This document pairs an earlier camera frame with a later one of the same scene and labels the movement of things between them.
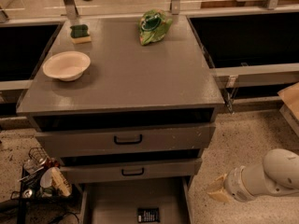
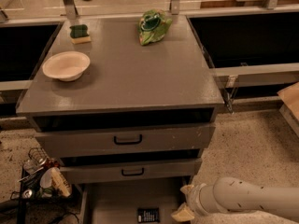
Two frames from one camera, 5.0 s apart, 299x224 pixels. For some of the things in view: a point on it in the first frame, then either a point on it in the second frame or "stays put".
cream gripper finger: [220, 195] -> [182, 213]
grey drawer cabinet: [127, 105] stays put
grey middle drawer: [93, 171] stays put
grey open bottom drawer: [118, 203] stays put
